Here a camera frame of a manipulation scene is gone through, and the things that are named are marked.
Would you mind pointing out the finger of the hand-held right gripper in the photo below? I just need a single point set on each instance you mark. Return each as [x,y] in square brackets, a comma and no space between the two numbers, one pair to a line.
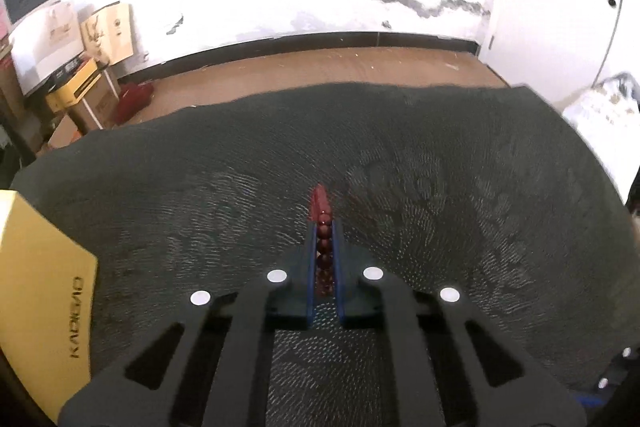
[620,367]

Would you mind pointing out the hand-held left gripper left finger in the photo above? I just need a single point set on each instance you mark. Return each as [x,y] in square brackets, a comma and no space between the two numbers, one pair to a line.
[311,272]

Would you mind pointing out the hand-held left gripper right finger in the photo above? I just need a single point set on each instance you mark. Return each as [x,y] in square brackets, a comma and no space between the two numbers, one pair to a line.
[339,272]

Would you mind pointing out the large yellow cardboard box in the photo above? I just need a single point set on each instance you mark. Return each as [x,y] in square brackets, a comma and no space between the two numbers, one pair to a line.
[40,287]

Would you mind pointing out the dark patterned mat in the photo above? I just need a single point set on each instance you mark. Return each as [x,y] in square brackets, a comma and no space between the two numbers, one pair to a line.
[200,207]

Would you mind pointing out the dark red cloth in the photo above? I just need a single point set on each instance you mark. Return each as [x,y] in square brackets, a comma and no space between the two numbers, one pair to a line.
[132,99]

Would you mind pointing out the white printed plastic bag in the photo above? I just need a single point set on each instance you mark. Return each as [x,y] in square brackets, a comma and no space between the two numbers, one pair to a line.
[600,117]

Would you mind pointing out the brown cardboard box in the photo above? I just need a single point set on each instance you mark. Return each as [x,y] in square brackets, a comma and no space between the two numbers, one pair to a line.
[95,107]

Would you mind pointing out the small yellow flat box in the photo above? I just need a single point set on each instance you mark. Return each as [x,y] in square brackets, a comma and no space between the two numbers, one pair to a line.
[75,87]

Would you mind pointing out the white door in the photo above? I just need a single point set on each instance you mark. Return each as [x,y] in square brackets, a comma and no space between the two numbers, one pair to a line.
[560,22]

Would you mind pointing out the white cardboard box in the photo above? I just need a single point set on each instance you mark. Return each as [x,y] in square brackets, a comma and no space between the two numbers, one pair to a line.
[45,47]

